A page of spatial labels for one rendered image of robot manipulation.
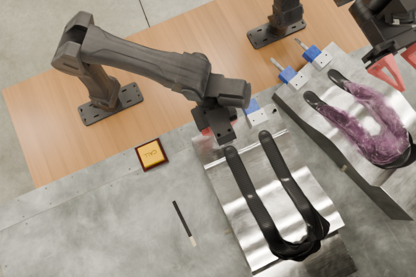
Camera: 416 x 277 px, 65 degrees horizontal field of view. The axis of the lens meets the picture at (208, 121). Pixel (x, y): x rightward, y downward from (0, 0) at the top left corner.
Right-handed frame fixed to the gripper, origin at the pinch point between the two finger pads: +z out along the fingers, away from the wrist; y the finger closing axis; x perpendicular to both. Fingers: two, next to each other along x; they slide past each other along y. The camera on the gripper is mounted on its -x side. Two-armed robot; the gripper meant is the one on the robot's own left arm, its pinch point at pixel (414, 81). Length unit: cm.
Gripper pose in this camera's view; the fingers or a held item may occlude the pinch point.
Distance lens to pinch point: 76.8
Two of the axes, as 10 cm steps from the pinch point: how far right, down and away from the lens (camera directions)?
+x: -0.2, 2.3, 9.7
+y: 9.0, -4.3, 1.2
